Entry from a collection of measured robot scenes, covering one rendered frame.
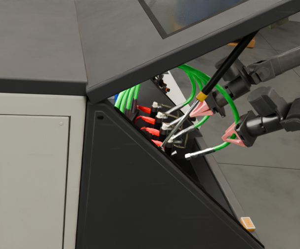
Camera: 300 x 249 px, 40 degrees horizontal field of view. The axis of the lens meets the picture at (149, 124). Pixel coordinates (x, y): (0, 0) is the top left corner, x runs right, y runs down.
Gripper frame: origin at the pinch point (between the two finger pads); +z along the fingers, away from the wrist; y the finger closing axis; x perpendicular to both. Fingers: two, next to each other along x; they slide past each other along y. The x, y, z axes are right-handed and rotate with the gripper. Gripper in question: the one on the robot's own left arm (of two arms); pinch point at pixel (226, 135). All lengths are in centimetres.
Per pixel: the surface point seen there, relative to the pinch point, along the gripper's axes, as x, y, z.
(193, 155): 0.3, 6.0, 10.5
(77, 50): -46, 28, -1
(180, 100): 1, -54, 55
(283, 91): 128, -325, 157
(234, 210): 26.8, 2.0, 14.2
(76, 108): -37, 41, -6
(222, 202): 26.6, -3.4, 21.9
